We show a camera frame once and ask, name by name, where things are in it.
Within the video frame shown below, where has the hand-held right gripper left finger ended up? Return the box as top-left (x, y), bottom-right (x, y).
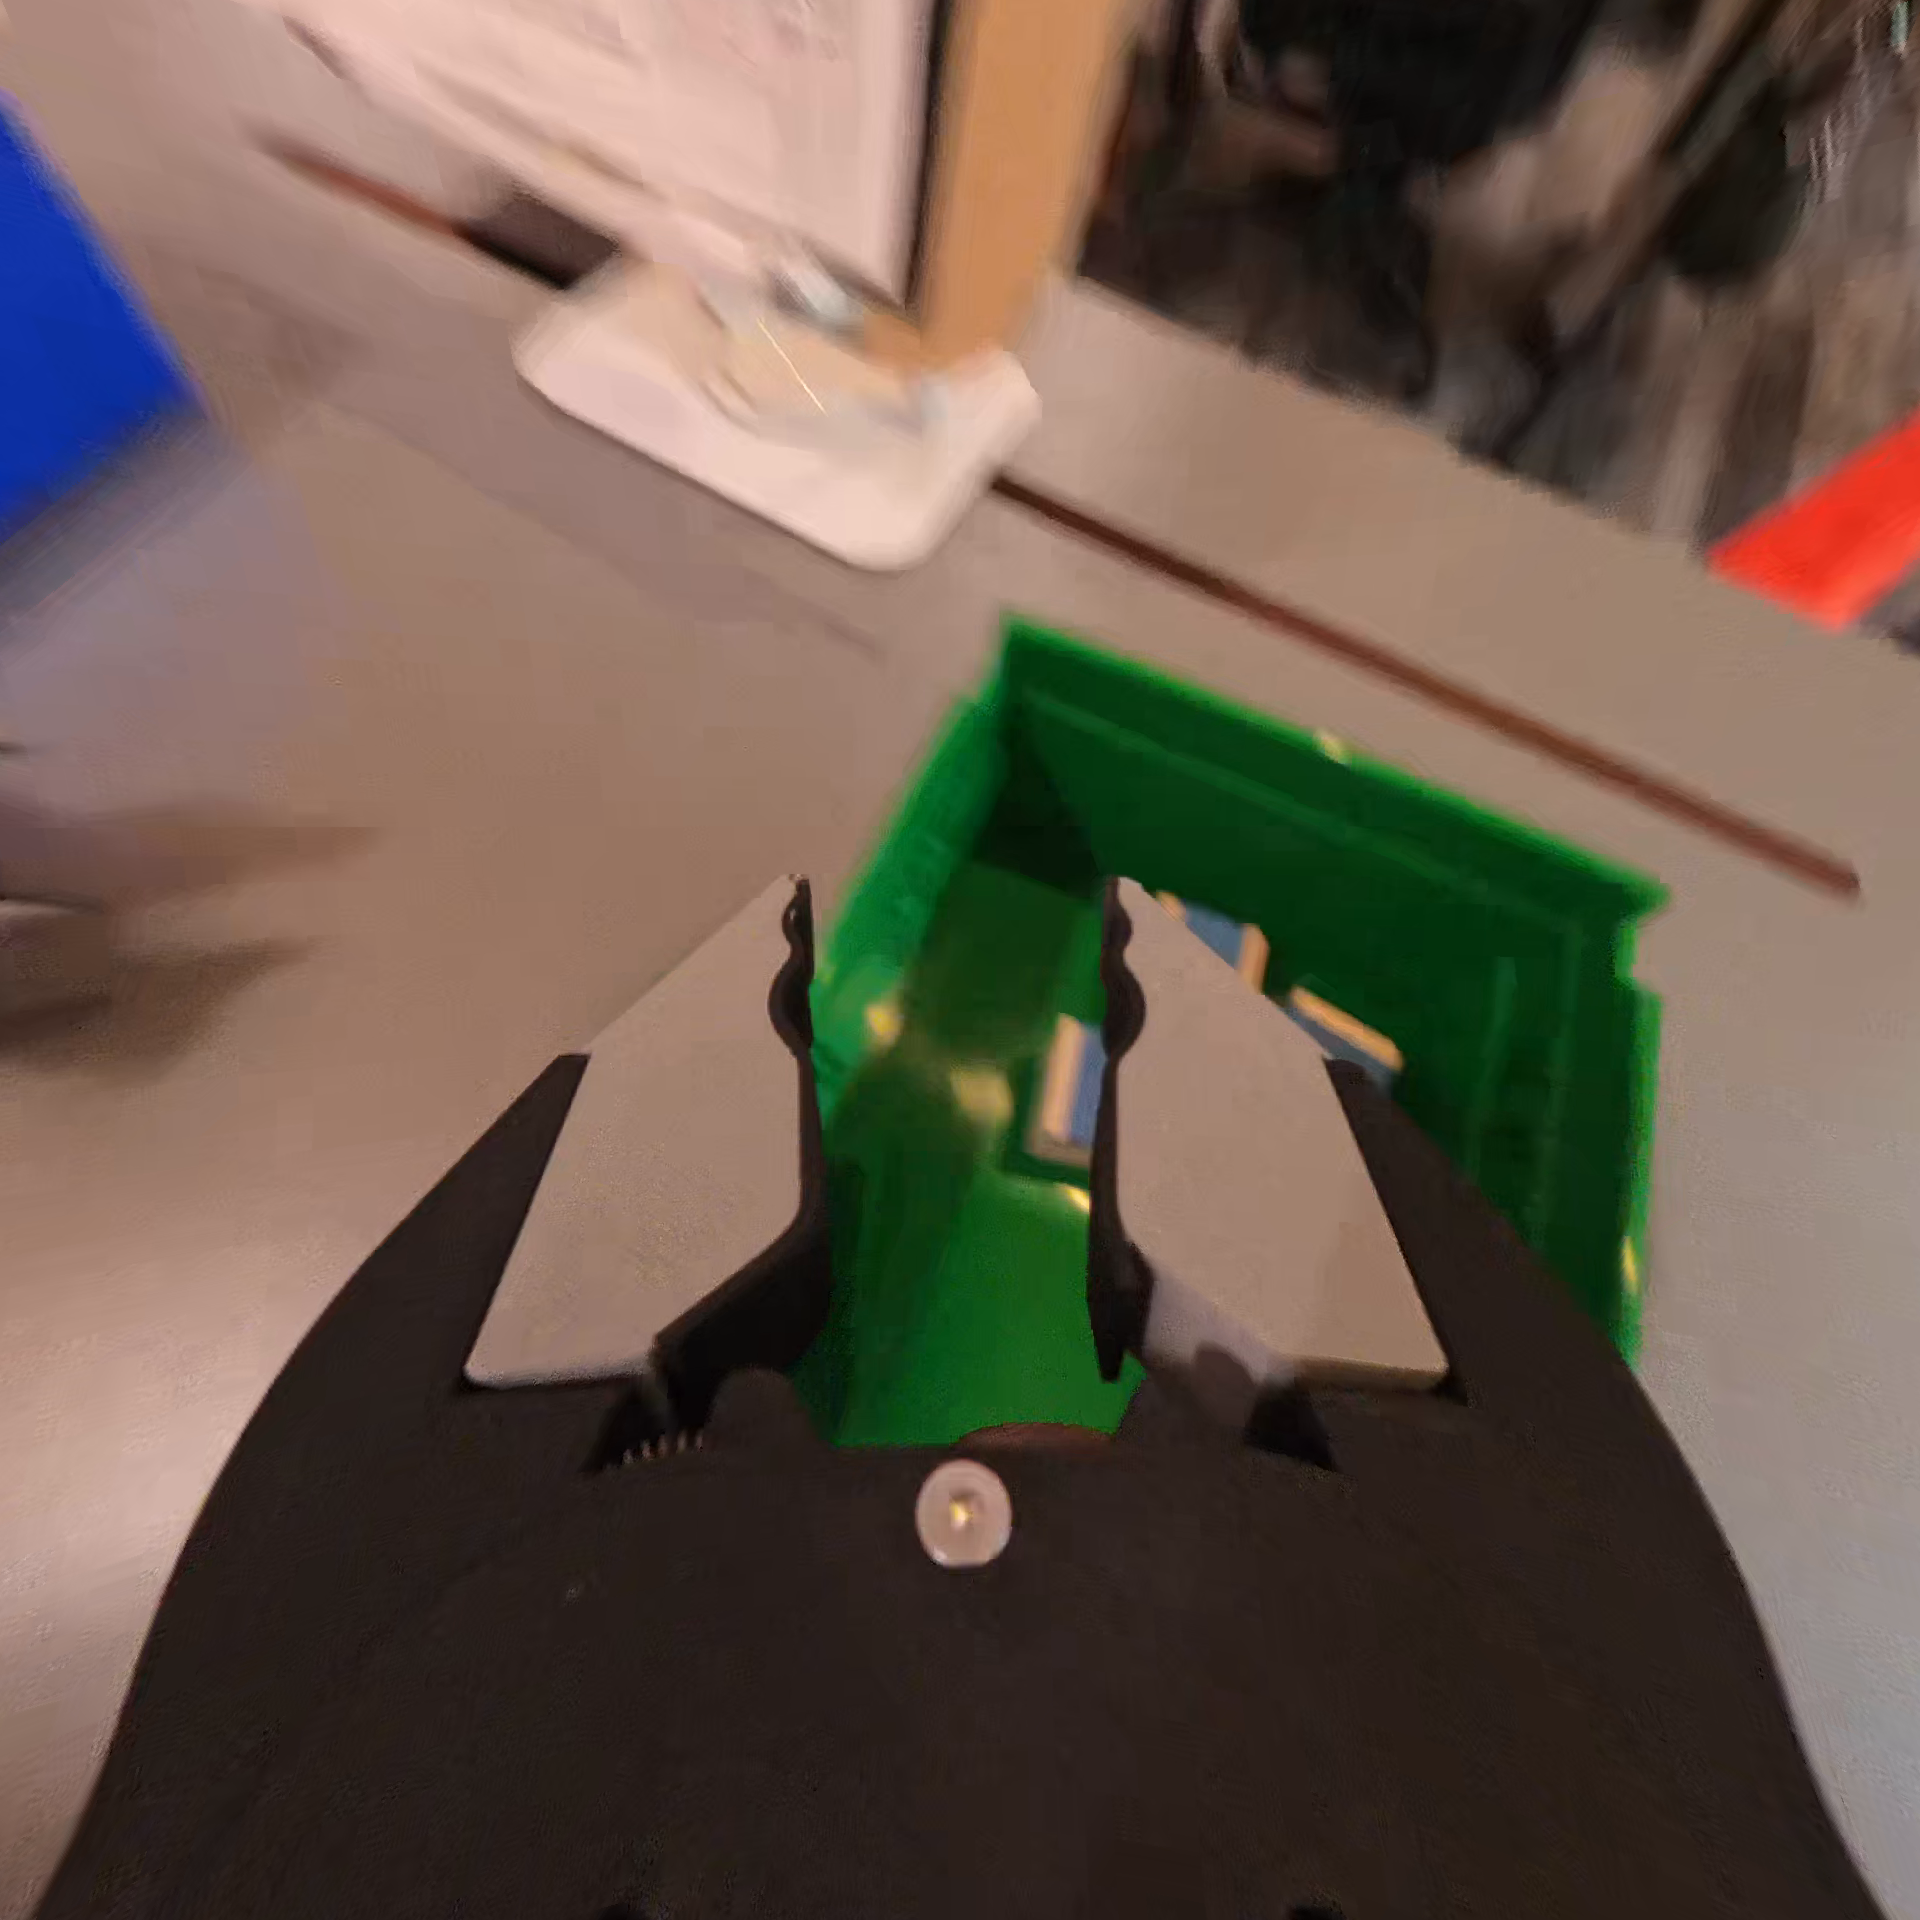
top-left (462, 872), bottom-right (836, 1390)

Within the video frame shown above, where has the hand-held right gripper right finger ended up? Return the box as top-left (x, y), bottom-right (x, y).
top-left (1084, 877), bottom-right (1449, 1390)

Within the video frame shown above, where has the green plastic bin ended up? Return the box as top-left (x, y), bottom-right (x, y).
top-left (790, 612), bottom-right (1670, 1449)

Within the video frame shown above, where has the blue plastic bin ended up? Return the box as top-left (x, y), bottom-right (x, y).
top-left (0, 88), bottom-right (213, 542)

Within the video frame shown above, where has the instruction sheet on stand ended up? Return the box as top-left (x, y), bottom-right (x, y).
top-left (277, 0), bottom-right (1142, 571)

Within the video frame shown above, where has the orange striped traffic cone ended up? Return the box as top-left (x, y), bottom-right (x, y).
top-left (1710, 415), bottom-right (1920, 635)

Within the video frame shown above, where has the printed instruction sheet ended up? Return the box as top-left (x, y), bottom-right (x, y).
top-left (286, 0), bottom-right (939, 309)

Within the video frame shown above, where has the black desk cable hatch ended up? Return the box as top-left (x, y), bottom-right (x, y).
top-left (450, 200), bottom-right (594, 289)

